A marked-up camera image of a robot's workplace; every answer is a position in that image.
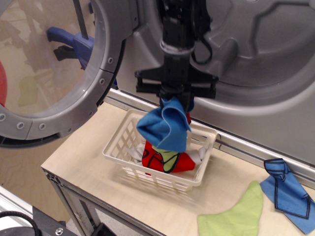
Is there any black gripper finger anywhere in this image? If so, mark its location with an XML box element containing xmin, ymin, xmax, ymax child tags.
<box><xmin>181</xmin><ymin>94</ymin><xmax>194</xmax><ymax>112</ymax></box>
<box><xmin>159</xmin><ymin>96</ymin><xmax>172</xmax><ymax>107</ymax></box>

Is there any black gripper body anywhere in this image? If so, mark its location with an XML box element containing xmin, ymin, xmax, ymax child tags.
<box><xmin>135</xmin><ymin>56</ymin><xmax>219</xmax><ymax>98</ymax></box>

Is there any plain blue felt cloth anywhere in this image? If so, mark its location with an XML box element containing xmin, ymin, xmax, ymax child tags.
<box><xmin>137</xmin><ymin>97</ymin><xmax>191</xmax><ymax>152</ymax></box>

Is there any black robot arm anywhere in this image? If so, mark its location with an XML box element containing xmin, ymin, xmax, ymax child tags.
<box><xmin>135</xmin><ymin>0</ymin><xmax>219</xmax><ymax>112</ymax></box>

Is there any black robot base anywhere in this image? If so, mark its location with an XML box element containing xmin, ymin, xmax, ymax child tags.
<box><xmin>0</xmin><ymin>206</ymin><xmax>76</xmax><ymax>236</ymax></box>

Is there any white plastic laundry basket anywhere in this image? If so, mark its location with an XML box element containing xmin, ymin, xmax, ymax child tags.
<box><xmin>103</xmin><ymin>110</ymin><xmax>217</xmax><ymax>192</ymax></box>

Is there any grey toy washing machine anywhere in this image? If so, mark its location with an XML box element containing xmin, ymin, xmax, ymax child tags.
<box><xmin>103</xmin><ymin>0</ymin><xmax>315</xmax><ymax>190</ymax></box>

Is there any round grey machine door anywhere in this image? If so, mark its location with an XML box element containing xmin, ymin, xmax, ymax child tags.
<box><xmin>0</xmin><ymin>0</ymin><xmax>138</xmax><ymax>148</ymax></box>

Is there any white felt cloth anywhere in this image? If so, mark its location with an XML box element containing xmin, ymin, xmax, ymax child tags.
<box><xmin>126</xmin><ymin>144</ymin><xmax>206</xmax><ymax>165</ymax></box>

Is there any red felt cloth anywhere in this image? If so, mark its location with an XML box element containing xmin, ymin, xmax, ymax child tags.
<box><xmin>141</xmin><ymin>112</ymin><xmax>197</xmax><ymax>176</ymax></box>

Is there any blue bar clamp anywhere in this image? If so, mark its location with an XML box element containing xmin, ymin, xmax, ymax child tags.
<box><xmin>46</xmin><ymin>0</ymin><xmax>95</xmax><ymax>70</ymax></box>

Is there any light green felt cloth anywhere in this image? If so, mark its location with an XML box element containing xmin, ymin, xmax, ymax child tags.
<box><xmin>197</xmin><ymin>181</ymin><xmax>263</xmax><ymax>236</ymax></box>

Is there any blue stitched felt shirt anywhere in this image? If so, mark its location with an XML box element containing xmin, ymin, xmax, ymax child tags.
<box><xmin>260</xmin><ymin>158</ymin><xmax>315</xmax><ymax>234</ymax></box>

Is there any red round object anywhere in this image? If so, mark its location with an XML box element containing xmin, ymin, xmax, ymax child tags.
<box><xmin>0</xmin><ymin>62</ymin><xmax>7</xmax><ymax>106</ymax></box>

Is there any aluminium table frame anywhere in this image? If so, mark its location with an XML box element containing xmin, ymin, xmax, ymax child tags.
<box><xmin>44</xmin><ymin>169</ymin><xmax>163</xmax><ymax>236</ymax></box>

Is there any black sleeved cable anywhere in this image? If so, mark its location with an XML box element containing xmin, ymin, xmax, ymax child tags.
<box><xmin>0</xmin><ymin>210</ymin><xmax>41</xmax><ymax>236</ymax></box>

